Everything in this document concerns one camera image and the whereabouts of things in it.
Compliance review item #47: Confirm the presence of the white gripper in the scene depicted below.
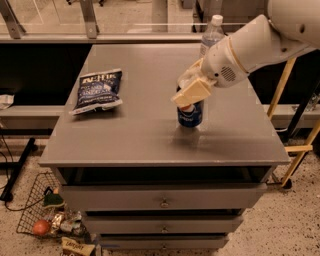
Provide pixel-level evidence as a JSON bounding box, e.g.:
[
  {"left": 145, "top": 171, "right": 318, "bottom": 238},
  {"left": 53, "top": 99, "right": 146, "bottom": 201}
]
[{"left": 171, "top": 37, "right": 248, "bottom": 108}]

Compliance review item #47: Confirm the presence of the red apple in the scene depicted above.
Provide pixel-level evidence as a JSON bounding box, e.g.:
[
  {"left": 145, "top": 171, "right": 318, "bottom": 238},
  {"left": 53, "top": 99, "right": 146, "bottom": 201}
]
[{"left": 32, "top": 219, "right": 51, "bottom": 236}]

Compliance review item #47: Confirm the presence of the blue pepsi can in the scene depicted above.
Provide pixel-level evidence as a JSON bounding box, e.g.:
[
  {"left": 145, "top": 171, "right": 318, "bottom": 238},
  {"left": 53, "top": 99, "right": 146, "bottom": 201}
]
[{"left": 177, "top": 101, "right": 204, "bottom": 128}]

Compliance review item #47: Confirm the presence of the clear plastic water bottle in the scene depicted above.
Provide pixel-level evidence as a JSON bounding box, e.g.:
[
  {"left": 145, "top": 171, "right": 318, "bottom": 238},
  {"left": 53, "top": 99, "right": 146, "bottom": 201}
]
[{"left": 200, "top": 15, "right": 225, "bottom": 58}]

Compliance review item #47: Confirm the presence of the green sponge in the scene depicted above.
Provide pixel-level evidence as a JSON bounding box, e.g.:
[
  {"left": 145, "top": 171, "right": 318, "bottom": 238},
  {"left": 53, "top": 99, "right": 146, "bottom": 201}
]
[{"left": 43, "top": 194, "right": 65, "bottom": 208}]

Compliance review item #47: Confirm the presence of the bottom grey drawer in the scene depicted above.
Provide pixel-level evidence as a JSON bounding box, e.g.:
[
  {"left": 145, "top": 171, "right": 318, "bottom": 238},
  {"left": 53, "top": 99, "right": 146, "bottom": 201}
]
[{"left": 99, "top": 235, "right": 228, "bottom": 250}]

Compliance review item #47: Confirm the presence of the top grey drawer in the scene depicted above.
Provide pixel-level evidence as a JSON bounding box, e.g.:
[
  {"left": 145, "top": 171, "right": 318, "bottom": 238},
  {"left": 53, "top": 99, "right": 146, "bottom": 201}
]
[{"left": 60, "top": 183, "right": 267, "bottom": 211}]

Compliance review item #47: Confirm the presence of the grey drawer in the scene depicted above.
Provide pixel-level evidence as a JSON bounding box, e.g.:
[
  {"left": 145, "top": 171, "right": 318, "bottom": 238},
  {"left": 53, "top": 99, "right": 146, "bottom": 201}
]
[
  {"left": 60, "top": 183, "right": 267, "bottom": 211},
  {"left": 99, "top": 235, "right": 228, "bottom": 250},
  {"left": 84, "top": 215, "right": 243, "bottom": 234}
]

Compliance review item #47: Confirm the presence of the crumpled silver wrapper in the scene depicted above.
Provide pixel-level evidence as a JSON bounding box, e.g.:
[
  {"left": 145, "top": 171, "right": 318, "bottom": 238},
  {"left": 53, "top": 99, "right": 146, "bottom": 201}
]
[{"left": 50, "top": 212, "right": 84, "bottom": 236}]

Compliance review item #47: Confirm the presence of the middle grey drawer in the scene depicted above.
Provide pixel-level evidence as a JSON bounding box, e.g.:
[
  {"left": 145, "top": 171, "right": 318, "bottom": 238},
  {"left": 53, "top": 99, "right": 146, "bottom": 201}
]
[{"left": 84, "top": 215, "right": 243, "bottom": 234}]

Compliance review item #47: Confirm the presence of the grey drawer cabinet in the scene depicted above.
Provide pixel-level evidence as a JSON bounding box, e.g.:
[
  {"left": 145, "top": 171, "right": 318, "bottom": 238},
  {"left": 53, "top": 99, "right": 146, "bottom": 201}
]
[{"left": 40, "top": 44, "right": 288, "bottom": 242}]

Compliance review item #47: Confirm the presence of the black metal stand leg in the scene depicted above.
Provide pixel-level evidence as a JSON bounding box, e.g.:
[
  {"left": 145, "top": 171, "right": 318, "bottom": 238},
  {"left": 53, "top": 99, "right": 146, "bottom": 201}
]
[{"left": 0, "top": 138, "right": 37, "bottom": 202}]

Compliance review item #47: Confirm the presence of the blue chip bag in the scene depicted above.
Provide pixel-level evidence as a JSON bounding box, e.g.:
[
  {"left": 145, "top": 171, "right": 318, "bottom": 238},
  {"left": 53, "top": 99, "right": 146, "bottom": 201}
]
[{"left": 70, "top": 68, "right": 123, "bottom": 115}]

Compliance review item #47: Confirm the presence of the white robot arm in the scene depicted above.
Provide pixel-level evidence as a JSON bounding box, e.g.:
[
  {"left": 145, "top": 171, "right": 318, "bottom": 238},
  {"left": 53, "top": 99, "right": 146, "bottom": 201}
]
[{"left": 171, "top": 0, "right": 320, "bottom": 108}]

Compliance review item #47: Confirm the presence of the black wire basket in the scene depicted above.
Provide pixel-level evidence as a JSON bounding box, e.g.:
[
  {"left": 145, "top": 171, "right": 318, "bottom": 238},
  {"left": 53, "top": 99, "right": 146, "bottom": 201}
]
[{"left": 16, "top": 173, "right": 87, "bottom": 238}]

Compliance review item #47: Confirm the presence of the yellow snack bag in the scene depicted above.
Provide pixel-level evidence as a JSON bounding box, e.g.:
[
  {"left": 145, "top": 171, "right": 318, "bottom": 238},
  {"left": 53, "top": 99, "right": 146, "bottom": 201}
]
[{"left": 61, "top": 237, "right": 95, "bottom": 256}]

